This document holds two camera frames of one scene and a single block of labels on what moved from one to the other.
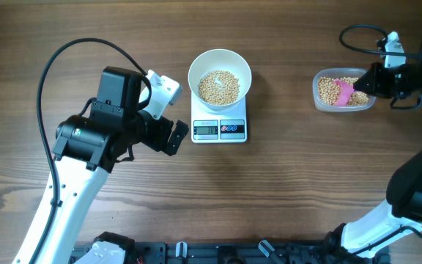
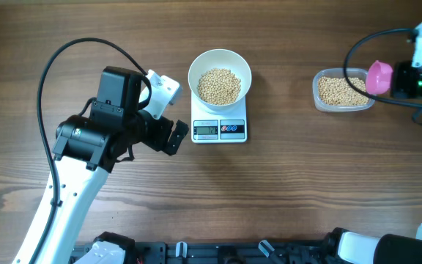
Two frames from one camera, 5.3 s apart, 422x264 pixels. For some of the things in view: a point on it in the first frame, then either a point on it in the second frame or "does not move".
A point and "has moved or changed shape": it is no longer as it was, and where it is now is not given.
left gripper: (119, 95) does not move
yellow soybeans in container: (329, 92) does not move
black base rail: (241, 253) does not move
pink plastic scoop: (346, 90) has moved or changed shape
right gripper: (375, 86) -> (403, 89)
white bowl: (219, 80) does not move
